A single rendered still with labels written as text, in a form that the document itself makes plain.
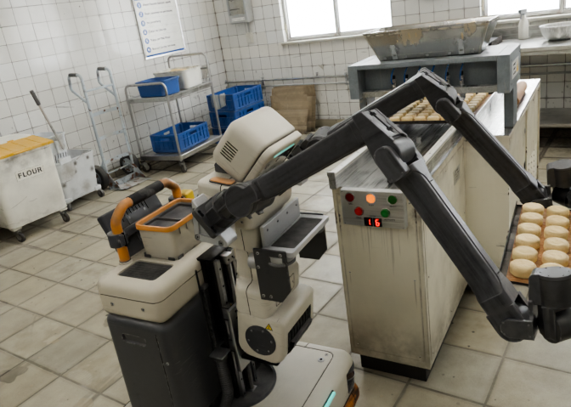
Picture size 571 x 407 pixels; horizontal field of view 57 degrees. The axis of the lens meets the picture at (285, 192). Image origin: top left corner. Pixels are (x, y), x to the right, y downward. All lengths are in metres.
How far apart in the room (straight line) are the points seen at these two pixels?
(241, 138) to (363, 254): 0.87
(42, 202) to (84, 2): 2.17
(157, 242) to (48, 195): 3.19
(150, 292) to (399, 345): 1.08
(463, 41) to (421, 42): 0.18
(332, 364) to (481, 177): 1.12
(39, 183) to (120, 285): 3.19
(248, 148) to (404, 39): 1.34
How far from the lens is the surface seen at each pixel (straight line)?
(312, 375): 1.96
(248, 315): 1.61
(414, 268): 2.02
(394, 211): 1.90
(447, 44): 2.52
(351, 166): 2.07
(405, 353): 2.25
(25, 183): 4.72
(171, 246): 1.66
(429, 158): 2.02
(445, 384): 2.33
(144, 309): 1.61
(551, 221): 1.41
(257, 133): 1.38
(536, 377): 2.41
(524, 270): 1.18
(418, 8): 5.90
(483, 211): 2.62
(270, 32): 6.78
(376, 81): 2.66
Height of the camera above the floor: 1.51
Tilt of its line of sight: 20 degrees down
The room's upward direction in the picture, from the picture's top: 9 degrees counter-clockwise
